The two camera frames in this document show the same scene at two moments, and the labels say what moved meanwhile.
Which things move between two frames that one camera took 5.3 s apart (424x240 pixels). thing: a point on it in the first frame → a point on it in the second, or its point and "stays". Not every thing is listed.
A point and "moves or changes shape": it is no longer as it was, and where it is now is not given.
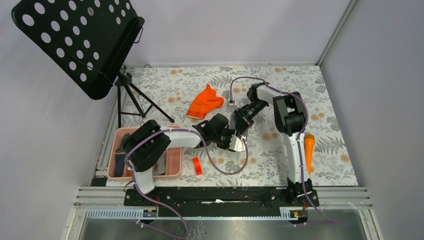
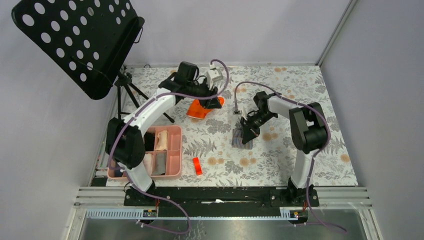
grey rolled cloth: [160, 165] stays
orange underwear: [204, 101] stays
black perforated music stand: [85, 41] stays
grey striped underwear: [233, 125] moves or changes shape
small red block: [197, 166] stays
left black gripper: [230, 132] → [211, 104]
